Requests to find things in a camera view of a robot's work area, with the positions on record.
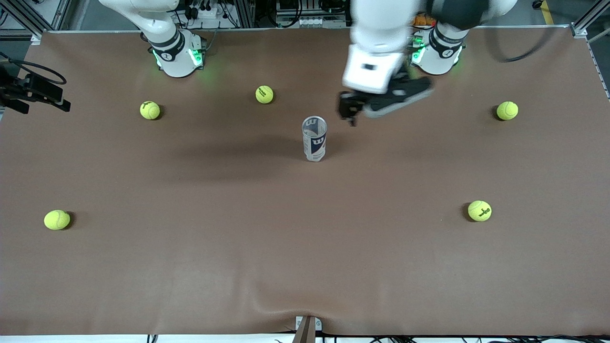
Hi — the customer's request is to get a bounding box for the clear plastic tennis ball can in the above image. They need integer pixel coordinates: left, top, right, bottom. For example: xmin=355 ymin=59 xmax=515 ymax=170
xmin=302 ymin=116 xmax=328 ymax=162

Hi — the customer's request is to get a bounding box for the white power strip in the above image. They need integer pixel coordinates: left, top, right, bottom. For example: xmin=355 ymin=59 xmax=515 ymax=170
xmin=188 ymin=4 xmax=224 ymax=20

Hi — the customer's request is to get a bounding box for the brown table cloth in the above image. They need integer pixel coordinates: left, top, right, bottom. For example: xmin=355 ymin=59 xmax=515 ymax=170
xmin=0 ymin=26 xmax=610 ymax=337

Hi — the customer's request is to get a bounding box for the metal table clamp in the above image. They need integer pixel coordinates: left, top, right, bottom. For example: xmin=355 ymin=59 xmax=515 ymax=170
xmin=295 ymin=315 xmax=323 ymax=343

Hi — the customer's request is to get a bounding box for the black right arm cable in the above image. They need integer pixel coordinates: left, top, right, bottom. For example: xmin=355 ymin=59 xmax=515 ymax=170
xmin=0 ymin=51 xmax=67 ymax=85

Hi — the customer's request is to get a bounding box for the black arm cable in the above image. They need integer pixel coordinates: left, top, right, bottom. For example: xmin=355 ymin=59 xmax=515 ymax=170
xmin=485 ymin=19 xmax=556 ymax=63
xmin=0 ymin=51 xmax=67 ymax=85

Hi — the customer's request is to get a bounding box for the aluminium frame profile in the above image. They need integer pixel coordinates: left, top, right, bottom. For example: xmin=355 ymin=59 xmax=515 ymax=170
xmin=569 ymin=0 xmax=610 ymax=46
xmin=0 ymin=0 xmax=72 ymax=41

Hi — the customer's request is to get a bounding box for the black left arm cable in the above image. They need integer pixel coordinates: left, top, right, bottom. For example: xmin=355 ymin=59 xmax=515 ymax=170
xmin=485 ymin=19 xmax=556 ymax=63

